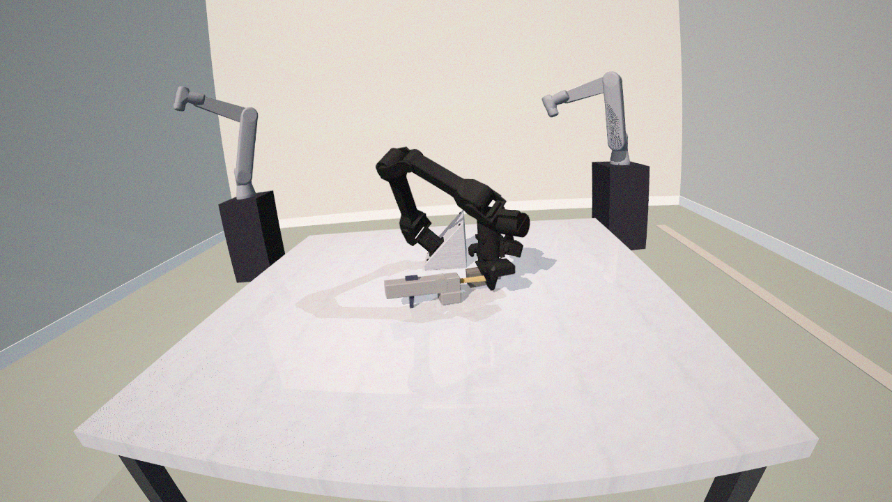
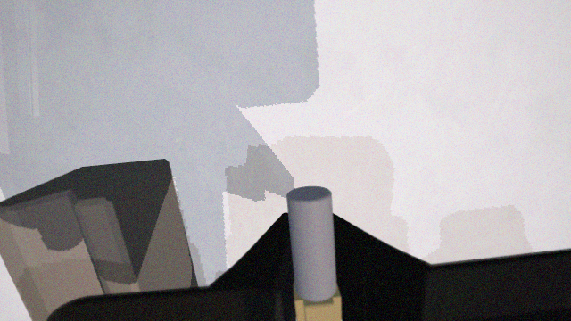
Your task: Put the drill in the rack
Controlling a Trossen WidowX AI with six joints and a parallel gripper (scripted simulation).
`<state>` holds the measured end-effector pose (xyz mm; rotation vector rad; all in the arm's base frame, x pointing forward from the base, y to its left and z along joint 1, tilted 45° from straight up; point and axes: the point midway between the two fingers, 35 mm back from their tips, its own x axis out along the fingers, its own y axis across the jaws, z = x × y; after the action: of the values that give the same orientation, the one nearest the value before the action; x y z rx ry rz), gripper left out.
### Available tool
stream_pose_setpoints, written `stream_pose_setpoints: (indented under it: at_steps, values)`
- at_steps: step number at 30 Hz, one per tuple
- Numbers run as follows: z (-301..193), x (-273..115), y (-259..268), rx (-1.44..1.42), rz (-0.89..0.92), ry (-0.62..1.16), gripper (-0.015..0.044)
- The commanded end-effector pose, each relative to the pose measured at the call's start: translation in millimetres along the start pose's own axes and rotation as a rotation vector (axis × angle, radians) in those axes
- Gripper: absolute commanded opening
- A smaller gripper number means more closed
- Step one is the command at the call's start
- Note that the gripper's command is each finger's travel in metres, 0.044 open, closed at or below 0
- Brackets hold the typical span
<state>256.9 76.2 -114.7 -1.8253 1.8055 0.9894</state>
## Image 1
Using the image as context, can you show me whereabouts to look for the dark blue t-shaped peg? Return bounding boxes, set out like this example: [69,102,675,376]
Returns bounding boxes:
[405,275,418,308]

